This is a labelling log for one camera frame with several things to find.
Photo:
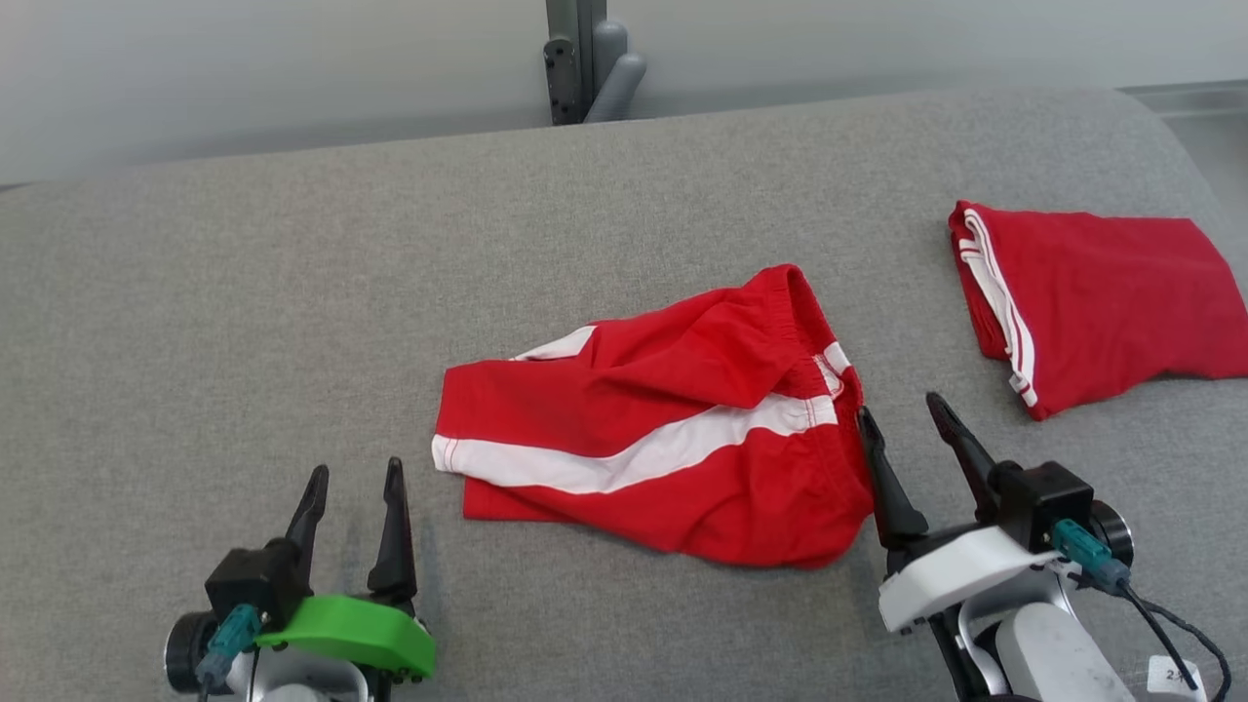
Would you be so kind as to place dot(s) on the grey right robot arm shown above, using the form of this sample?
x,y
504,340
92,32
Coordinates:
x,y
1058,653

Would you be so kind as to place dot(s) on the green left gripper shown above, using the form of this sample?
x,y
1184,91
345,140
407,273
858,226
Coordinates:
x,y
351,634

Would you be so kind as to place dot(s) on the black hinge bracket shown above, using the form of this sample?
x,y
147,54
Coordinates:
x,y
563,83

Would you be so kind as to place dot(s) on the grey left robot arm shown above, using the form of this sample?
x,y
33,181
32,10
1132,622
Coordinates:
x,y
312,682

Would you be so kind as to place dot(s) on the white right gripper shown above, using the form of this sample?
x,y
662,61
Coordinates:
x,y
955,575

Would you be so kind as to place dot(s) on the red Bulls 23 jersey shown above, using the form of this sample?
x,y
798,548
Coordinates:
x,y
1111,302

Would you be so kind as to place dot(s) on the red shorts with white stripe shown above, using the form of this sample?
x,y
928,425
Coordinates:
x,y
702,487

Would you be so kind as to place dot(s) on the grey metal floor frame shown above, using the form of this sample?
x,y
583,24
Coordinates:
x,y
1189,96

